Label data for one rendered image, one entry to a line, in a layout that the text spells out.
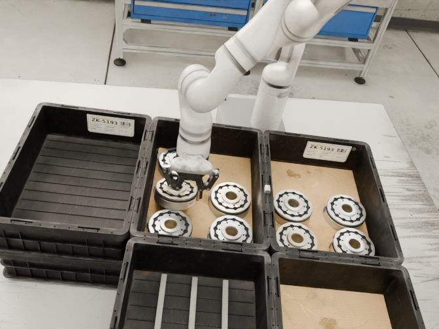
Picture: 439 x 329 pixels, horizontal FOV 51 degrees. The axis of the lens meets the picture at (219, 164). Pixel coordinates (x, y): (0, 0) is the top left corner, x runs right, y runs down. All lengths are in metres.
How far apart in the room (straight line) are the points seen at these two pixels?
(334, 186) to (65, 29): 2.58
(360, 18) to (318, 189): 2.02
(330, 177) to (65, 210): 0.72
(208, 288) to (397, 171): 0.87
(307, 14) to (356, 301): 0.63
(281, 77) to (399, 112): 2.03
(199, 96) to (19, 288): 0.63
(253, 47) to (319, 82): 2.42
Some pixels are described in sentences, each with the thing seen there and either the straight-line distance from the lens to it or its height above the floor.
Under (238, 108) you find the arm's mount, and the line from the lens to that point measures 1.53.
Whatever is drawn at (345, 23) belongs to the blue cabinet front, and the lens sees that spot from 3.18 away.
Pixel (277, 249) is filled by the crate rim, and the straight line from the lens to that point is 1.01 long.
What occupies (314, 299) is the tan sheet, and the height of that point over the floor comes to 0.83.
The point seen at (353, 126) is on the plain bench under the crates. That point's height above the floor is 0.70.
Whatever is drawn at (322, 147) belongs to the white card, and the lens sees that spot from 1.32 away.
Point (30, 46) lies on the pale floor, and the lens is 3.35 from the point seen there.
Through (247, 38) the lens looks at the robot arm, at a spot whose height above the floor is 1.29.
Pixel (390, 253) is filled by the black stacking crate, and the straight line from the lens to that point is 1.14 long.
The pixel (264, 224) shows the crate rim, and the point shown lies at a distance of 1.06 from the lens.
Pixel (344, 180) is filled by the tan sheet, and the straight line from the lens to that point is 1.36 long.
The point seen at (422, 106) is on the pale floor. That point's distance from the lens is 3.46.
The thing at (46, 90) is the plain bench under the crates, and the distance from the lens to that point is 1.74.
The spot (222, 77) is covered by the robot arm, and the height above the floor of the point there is 1.23.
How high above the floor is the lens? 1.73
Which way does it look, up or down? 44 degrees down
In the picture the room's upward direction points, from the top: 11 degrees clockwise
